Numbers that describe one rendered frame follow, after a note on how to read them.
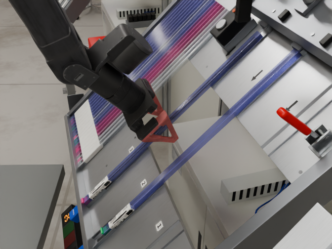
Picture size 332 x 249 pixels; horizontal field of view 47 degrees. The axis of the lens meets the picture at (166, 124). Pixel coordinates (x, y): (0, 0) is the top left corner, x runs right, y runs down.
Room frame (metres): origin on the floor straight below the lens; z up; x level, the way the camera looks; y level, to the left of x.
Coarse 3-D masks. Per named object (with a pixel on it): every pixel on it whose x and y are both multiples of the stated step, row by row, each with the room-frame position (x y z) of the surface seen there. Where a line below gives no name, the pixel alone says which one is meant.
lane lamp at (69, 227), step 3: (72, 222) 0.58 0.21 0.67; (69, 225) 0.57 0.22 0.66; (72, 225) 0.57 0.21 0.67; (63, 228) 0.58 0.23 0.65; (66, 228) 0.57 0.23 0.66; (69, 228) 0.56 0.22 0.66; (72, 228) 0.56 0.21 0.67; (63, 231) 0.57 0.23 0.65; (66, 231) 0.56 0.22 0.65; (69, 231) 0.56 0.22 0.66; (63, 234) 0.56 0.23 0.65; (66, 234) 0.55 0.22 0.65
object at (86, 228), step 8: (72, 136) 0.82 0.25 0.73; (72, 144) 0.78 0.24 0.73; (72, 152) 0.74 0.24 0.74; (72, 160) 0.72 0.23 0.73; (72, 168) 0.69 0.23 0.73; (80, 168) 0.70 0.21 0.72; (80, 176) 0.66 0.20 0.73; (80, 184) 0.63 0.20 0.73; (80, 192) 0.61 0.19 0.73; (80, 200) 0.58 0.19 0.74; (80, 208) 0.56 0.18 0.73; (88, 208) 0.57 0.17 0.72; (80, 216) 0.54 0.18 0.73; (88, 216) 0.54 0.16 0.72; (80, 224) 0.52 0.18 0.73; (88, 224) 0.52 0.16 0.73; (88, 232) 0.50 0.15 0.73; (88, 240) 0.48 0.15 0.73; (88, 248) 0.46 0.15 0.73
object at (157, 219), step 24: (120, 144) 0.68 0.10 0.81; (96, 168) 0.67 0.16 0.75; (144, 168) 0.57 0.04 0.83; (120, 192) 0.56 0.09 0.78; (168, 192) 0.49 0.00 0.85; (96, 216) 0.54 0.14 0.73; (144, 216) 0.47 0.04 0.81; (168, 216) 0.44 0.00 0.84; (96, 240) 0.48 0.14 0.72; (120, 240) 0.45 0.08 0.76; (144, 240) 0.43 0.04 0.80; (168, 240) 0.40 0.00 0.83
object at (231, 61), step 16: (256, 32) 0.69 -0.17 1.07; (240, 48) 0.68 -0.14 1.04; (224, 64) 0.67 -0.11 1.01; (208, 80) 0.66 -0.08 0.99; (192, 96) 0.65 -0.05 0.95; (176, 112) 0.64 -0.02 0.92; (160, 128) 0.63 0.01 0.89; (144, 144) 0.62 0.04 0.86; (128, 160) 0.60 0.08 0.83; (112, 176) 0.59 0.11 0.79
